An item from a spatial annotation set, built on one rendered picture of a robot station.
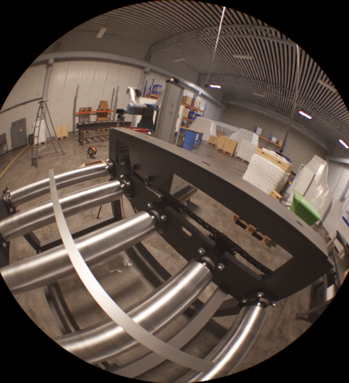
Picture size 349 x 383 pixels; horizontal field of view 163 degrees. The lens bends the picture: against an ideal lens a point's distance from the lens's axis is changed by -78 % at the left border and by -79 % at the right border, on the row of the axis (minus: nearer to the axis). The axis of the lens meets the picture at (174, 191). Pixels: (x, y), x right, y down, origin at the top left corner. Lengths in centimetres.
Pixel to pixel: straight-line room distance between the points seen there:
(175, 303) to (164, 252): 112
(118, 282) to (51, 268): 93
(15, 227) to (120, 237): 57
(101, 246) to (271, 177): 353
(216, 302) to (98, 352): 44
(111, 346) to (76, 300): 107
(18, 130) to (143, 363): 1063
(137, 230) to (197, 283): 28
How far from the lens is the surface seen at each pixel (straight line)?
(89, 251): 44
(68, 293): 148
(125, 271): 134
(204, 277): 41
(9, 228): 80
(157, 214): 53
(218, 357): 47
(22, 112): 1105
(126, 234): 45
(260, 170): 367
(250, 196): 30
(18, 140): 1060
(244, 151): 848
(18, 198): 102
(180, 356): 39
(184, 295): 38
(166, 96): 163
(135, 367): 55
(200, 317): 53
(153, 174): 51
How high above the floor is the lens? 127
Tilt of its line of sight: 33 degrees down
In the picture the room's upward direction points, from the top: 14 degrees clockwise
